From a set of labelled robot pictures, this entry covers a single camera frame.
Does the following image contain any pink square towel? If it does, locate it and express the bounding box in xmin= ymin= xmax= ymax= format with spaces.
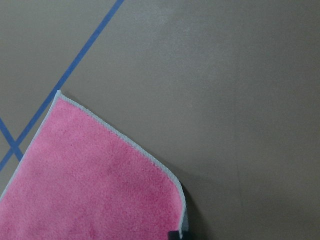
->
xmin=0 ymin=91 xmax=180 ymax=240

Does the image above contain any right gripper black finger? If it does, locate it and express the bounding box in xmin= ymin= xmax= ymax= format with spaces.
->
xmin=167 ymin=182 xmax=193 ymax=240

